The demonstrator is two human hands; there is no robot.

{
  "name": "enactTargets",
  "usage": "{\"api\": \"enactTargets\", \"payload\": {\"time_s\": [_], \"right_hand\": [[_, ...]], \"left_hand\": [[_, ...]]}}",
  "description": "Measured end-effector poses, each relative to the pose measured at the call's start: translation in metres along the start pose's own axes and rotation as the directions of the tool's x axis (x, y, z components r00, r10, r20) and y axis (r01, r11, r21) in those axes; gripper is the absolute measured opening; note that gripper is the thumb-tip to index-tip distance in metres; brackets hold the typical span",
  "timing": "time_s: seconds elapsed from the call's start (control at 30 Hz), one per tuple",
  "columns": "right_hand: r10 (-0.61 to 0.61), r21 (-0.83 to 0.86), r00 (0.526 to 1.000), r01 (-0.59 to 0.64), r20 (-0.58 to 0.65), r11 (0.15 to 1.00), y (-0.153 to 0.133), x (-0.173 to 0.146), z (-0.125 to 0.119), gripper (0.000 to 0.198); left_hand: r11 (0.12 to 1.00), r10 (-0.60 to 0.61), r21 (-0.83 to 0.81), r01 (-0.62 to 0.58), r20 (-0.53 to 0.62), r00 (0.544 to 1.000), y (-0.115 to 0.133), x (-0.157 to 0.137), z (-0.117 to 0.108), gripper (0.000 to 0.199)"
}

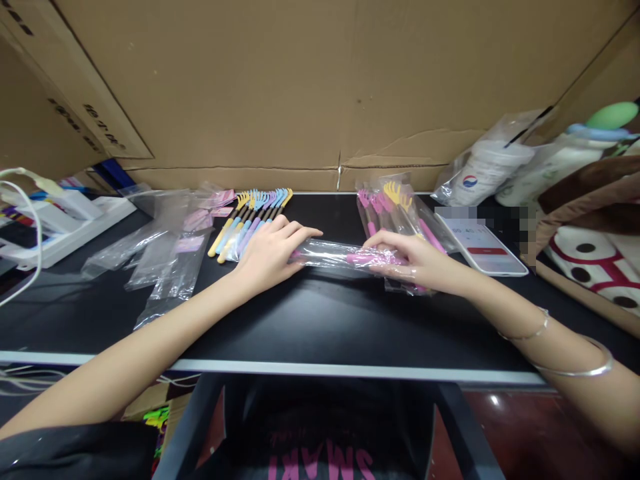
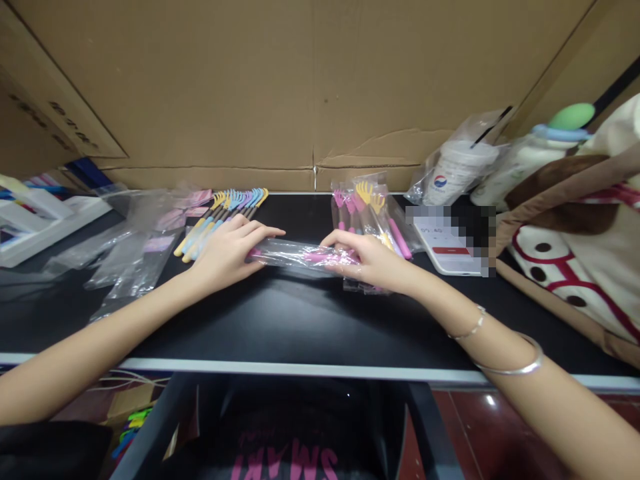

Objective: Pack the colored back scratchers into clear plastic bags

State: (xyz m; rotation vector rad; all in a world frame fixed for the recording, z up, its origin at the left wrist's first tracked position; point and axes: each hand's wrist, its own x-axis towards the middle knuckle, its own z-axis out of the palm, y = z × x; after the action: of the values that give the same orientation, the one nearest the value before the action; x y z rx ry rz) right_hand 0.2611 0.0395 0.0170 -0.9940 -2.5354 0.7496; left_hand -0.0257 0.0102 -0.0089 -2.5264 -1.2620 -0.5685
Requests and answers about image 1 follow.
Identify white bag with green print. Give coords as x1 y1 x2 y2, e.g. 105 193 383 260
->
495 131 609 207

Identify white smartphone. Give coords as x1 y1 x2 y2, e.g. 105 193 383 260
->
433 207 530 278

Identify person's right hand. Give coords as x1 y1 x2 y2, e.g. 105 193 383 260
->
362 229 454 297

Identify pink back scratcher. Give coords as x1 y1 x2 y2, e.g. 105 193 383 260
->
291 249 409 267

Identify row of colourful back scratchers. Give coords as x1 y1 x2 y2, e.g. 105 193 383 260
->
207 187 294 265

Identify green egg-shaped toy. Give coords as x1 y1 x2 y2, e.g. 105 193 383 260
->
567 101 640 144

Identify white power strip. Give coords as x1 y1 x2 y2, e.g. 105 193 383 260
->
0 192 139 271

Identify person's left hand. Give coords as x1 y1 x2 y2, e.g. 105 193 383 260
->
237 215 325 289

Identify printed cardboard box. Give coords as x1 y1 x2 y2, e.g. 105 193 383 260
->
0 0 156 174

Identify colourful small boxes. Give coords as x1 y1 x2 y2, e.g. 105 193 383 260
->
57 159 151 202

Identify person's body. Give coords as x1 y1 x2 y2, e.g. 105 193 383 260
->
197 377 437 480

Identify white charger plug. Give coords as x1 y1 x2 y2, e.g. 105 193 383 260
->
19 169 67 199

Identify pile of empty clear sleeves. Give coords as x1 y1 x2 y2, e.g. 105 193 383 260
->
81 183 222 332

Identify white lidded drink cup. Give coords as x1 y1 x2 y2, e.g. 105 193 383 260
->
449 139 535 207

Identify large cardboard sheet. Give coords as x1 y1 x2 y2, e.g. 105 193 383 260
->
49 0 640 194

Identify clear plastic sleeve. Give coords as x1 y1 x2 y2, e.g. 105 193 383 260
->
289 237 419 279

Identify cardboard box with neon items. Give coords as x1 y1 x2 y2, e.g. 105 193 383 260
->
121 383 197 459

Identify white cable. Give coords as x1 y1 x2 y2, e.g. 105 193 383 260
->
0 167 46 307

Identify pile of bagged back scratchers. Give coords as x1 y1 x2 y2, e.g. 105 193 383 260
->
355 172 442 297

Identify brown and white plush bag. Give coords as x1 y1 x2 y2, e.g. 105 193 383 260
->
536 155 640 317

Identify person's right fingers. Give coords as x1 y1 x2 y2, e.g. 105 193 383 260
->
362 229 407 265

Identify person's left fingers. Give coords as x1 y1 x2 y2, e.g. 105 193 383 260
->
285 241 308 275

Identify clear plastic carrier bag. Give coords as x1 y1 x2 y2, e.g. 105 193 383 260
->
431 107 556 209

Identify black drinking straw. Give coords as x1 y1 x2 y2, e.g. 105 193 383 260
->
503 106 553 149

